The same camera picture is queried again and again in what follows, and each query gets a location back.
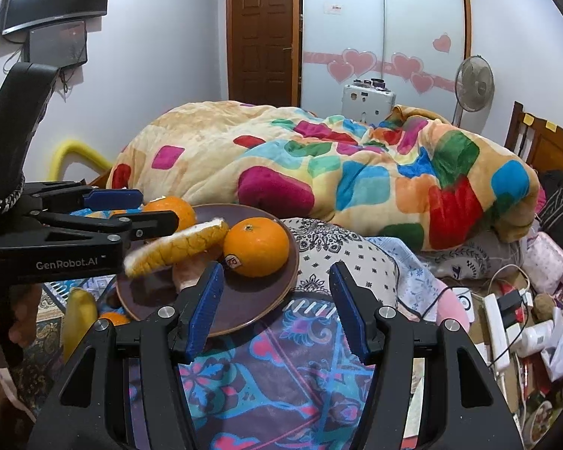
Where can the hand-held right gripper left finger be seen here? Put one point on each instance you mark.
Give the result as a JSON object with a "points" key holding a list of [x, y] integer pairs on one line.
{"points": [[205, 311]]}

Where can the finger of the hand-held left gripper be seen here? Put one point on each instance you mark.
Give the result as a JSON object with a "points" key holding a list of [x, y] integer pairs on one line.
{"points": [[115, 198], [150, 225]]}

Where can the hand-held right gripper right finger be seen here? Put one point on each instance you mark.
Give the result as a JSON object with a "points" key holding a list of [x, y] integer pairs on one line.
{"points": [[349, 311]]}

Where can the yellow pomelo peel piece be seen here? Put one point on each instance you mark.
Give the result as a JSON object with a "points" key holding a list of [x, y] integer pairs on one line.
{"points": [[178, 248]]}

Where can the brown round plate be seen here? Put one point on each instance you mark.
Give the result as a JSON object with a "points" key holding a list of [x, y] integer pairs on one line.
{"points": [[255, 300]]}

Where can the person's left hand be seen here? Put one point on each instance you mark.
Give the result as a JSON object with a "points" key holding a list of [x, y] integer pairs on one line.
{"points": [[26, 314]]}

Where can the plain orange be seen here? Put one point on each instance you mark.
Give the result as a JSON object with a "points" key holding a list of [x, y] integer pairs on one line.
{"points": [[179, 208], [108, 214], [113, 319]]}

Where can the pale pink pomelo flesh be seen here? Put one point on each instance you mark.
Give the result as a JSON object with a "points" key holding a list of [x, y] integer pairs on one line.
{"points": [[190, 273]]}

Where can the yellow foam tube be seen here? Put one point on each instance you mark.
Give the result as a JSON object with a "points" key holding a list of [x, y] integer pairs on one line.
{"points": [[75, 146]]}

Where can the black white paisley pillow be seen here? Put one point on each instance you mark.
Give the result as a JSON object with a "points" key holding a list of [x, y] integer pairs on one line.
{"points": [[338, 243]]}

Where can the light blue floral cloth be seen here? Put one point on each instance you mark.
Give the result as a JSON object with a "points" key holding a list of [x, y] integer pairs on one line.
{"points": [[413, 276]]}

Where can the orange with sticker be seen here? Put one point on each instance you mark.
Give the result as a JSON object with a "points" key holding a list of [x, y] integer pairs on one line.
{"points": [[258, 243]]}

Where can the blue pink patterned sheet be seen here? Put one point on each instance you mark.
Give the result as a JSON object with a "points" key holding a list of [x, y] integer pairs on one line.
{"points": [[272, 384]]}

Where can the yellow banana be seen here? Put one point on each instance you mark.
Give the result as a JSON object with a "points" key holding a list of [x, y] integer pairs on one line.
{"points": [[77, 318]]}

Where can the grey patterned pillow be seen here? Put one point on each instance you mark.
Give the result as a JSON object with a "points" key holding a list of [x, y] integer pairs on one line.
{"points": [[474, 258]]}

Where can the colourful checked blanket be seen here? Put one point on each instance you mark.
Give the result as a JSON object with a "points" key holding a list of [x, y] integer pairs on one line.
{"points": [[356, 173]]}

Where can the white power strip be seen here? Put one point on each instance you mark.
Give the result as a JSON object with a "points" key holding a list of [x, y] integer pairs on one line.
{"points": [[495, 333]]}

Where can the black charger plug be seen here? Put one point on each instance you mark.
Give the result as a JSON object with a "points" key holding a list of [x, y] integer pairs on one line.
{"points": [[510, 304]]}

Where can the patterned rug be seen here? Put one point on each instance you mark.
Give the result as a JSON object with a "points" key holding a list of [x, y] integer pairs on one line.
{"points": [[47, 356]]}

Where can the white bottle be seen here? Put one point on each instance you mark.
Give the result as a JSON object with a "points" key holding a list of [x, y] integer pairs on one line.
{"points": [[532, 337]]}

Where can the pink patterned bag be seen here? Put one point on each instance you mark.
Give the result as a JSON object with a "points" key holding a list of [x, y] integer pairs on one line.
{"points": [[546, 260]]}

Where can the brown wooden door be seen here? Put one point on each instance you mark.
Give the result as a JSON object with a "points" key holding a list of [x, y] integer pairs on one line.
{"points": [[262, 47]]}

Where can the white box device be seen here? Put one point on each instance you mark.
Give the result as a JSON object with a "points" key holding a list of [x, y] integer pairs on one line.
{"points": [[368, 101]]}

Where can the black striped cloth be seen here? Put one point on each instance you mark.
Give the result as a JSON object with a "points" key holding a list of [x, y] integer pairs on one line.
{"points": [[560, 208]]}

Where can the wooden headboard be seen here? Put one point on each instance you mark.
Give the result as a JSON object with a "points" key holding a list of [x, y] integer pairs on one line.
{"points": [[553, 150]]}

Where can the standing fan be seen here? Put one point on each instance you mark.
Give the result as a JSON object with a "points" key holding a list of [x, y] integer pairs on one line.
{"points": [[474, 82]]}

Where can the white wardrobe with heart stickers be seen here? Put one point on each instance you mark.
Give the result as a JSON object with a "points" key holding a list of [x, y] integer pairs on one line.
{"points": [[384, 18]]}

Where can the grey wall box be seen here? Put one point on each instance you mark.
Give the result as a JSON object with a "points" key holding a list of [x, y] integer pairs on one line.
{"points": [[56, 43]]}

